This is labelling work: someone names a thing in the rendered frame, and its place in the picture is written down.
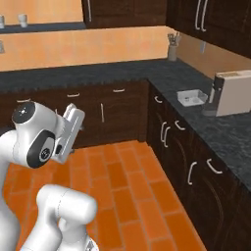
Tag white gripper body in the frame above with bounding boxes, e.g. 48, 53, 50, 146
59, 102, 86, 165

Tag grey pot with tools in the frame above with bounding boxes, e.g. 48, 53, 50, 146
167, 31, 182, 63

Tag dark wood side base cupboards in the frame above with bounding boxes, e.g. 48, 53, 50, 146
145, 81, 251, 251

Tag white toaster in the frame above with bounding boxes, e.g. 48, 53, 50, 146
214, 69, 251, 118

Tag silver cupboard door handle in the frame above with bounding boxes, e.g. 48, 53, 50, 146
164, 125, 172, 149
160, 121, 168, 143
187, 161, 198, 186
100, 102, 106, 124

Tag dark wall shelf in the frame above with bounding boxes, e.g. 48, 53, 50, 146
0, 22, 86, 34

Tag silver wall cupboard handle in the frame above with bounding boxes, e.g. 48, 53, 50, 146
194, 0, 201, 31
86, 0, 93, 23
200, 0, 209, 32

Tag dark wood corner wall cupboards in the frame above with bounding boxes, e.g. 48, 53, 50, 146
166, 0, 251, 59

